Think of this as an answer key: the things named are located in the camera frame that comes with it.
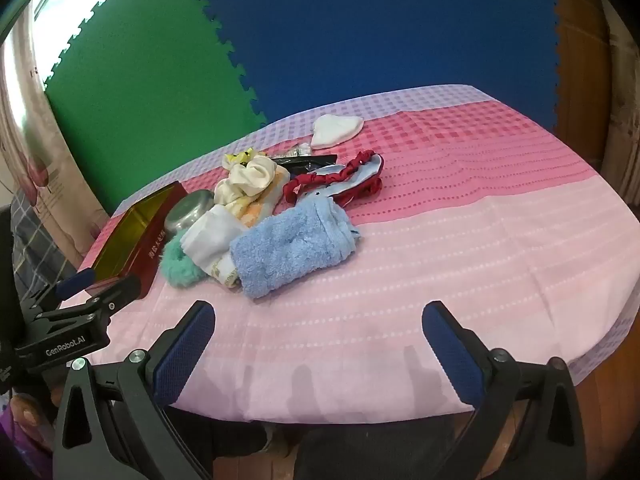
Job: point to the green foam mat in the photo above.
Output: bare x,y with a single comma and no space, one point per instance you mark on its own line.
150,85

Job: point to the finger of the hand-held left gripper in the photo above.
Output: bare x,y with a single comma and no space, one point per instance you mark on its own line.
117,291
75,281

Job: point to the blue foam mat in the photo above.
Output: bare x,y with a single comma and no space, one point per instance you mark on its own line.
375,25

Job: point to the person's left hand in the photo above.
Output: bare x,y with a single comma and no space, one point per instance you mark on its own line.
27,412

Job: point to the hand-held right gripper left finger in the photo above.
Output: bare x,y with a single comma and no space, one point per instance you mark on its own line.
185,350

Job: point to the round metal bowl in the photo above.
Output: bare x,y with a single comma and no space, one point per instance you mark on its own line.
187,212

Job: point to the pink checked tablecloth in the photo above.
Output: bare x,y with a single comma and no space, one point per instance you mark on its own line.
450,220

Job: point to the light blue eye mask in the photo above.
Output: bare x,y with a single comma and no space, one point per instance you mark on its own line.
357,177

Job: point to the floral curtain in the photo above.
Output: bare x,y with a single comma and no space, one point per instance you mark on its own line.
35,125

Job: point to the light blue fluffy towel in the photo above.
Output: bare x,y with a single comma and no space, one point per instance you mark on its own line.
290,245

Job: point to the cream satin scrunchie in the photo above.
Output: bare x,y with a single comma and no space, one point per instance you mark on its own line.
247,175

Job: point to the red tin box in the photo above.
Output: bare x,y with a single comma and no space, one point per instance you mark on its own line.
125,240

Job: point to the black packet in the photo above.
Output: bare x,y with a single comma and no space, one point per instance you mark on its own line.
305,163

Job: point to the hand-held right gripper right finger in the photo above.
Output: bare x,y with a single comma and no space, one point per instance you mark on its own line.
450,355

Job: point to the teal fluffy scrunchie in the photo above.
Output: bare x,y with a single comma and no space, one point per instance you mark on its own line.
177,265

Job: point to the white knit sock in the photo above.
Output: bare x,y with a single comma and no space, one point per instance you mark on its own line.
335,130

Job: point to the wooden door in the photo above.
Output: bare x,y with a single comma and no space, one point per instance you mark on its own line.
585,75

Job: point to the grey plaid cloth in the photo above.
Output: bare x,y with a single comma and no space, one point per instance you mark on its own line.
35,245

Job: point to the clear plastic packet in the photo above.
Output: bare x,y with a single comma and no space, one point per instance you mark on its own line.
296,150

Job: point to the red scrunchie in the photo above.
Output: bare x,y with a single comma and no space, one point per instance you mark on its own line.
305,182

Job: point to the white folded cloth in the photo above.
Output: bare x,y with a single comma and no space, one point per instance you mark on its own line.
210,237

